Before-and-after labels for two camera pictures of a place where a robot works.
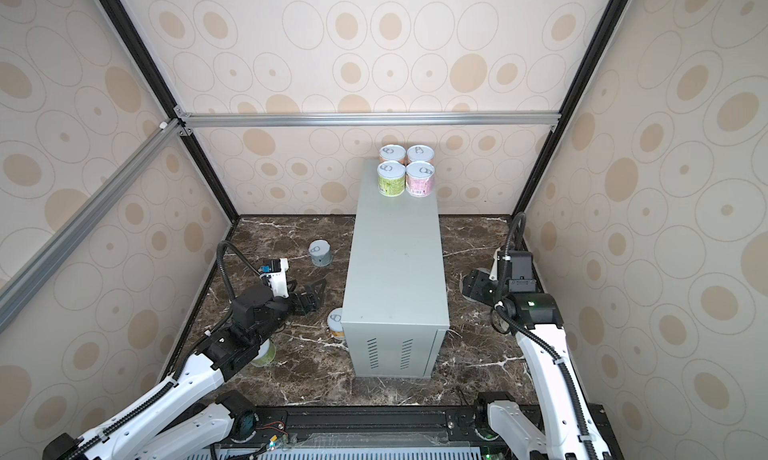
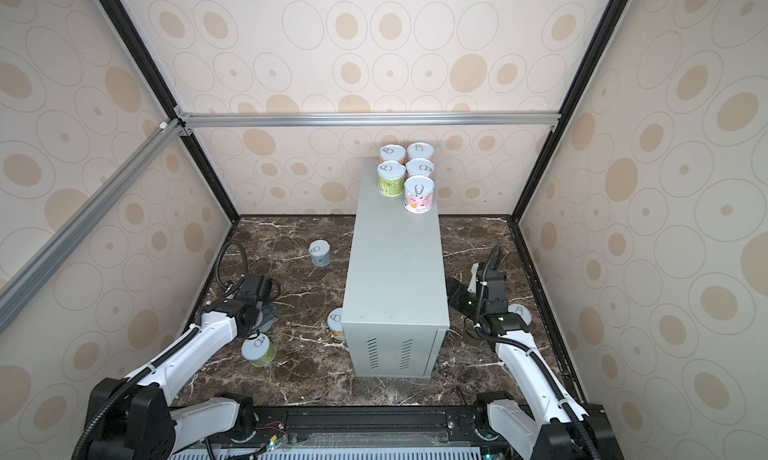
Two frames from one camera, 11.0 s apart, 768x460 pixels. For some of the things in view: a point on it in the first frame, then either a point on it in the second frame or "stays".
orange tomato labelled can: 420,153 stays
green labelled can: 391,178 stays
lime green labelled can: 266,354 stays
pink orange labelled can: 392,152 stays
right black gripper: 477,281 → 456,302
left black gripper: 313,302 → 269,310
